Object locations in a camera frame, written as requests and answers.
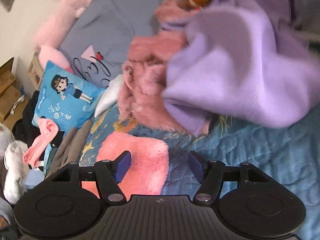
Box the brown folded knit garment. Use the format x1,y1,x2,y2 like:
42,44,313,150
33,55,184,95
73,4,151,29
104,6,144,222
44,120,93,178

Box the white folded shirt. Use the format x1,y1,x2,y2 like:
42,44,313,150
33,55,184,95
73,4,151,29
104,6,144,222
94,74,124,118

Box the white plastic bag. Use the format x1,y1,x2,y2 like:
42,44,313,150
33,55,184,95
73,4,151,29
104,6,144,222
1,124,30,205

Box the blue cartoon police pillow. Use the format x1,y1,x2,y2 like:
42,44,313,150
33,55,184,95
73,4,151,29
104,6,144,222
32,61,105,133

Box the blue floral quilt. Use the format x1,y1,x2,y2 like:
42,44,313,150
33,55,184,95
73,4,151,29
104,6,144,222
79,106,319,239

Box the large pink plush toy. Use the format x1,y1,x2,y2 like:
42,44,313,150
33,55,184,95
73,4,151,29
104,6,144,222
34,0,93,73

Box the grey-blue printed bed sheet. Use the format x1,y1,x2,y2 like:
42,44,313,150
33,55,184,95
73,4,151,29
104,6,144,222
58,0,320,88

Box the light pink folded garment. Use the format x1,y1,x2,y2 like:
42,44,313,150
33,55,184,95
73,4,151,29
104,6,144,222
22,118,59,168

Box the pink fuzzy zip jacket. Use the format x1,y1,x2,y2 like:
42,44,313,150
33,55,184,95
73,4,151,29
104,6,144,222
118,0,212,136

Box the black garment pile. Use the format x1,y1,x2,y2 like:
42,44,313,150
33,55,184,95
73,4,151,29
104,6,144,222
12,90,40,147

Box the coral pink fleece towel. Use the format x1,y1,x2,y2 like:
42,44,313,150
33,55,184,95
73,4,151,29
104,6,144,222
79,132,169,199

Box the cardboard boxes stack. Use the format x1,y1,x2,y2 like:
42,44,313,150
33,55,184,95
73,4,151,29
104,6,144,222
0,57,29,129

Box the purple sweatshirt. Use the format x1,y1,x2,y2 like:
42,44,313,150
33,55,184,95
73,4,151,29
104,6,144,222
161,0,319,135

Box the small framed picture left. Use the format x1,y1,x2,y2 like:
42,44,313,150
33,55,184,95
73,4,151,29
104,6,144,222
28,52,44,90

